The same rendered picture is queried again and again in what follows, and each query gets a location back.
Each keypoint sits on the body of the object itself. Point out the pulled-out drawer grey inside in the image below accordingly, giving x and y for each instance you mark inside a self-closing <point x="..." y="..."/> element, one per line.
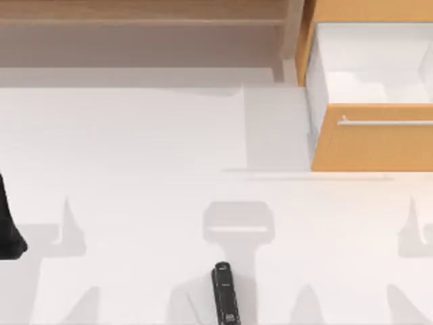
<point x="368" y="64"/>

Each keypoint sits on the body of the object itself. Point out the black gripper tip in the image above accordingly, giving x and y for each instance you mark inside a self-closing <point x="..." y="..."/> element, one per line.
<point x="8" y="237"/>

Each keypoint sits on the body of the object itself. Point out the wooden open shelf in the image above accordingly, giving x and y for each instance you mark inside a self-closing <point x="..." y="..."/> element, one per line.
<point x="142" y="37"/>

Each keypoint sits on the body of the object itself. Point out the wooden cupboard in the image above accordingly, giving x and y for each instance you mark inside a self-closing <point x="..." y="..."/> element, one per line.
<point x="365" y="11"/>

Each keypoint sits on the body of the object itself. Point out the pale wooden drawer front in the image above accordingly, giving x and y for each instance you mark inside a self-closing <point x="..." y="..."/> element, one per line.
<point x="372" y="145"/>

